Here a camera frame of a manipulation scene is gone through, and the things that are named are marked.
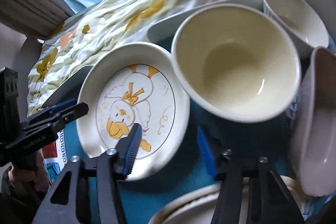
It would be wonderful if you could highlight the pink brown oval dish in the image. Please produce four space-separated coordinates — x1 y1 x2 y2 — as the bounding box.
289 47 335 197

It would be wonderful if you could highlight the white duck print plate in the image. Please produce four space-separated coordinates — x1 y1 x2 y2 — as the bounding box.
76 42 190 181

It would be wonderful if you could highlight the person's left hand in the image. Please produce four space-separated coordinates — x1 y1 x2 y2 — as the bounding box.
8 150 50 194

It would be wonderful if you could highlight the plain white plate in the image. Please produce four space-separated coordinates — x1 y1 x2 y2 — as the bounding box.
148 176 306 224

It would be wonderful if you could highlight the blue patterned tablecloth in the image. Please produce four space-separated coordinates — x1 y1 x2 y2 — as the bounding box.
41 37 336 224

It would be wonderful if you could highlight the left brown curtain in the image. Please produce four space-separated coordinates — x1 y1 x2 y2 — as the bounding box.
1 0 74 39

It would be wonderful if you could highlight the floral yellow green duvet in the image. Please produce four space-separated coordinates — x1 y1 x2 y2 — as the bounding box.
27 0 224 115

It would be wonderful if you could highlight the cream ceramic bowl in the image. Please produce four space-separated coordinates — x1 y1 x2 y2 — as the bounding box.
171 4 301 123

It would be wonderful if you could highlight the white ribbed bowl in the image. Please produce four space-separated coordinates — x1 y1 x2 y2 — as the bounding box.
263 0 329 59

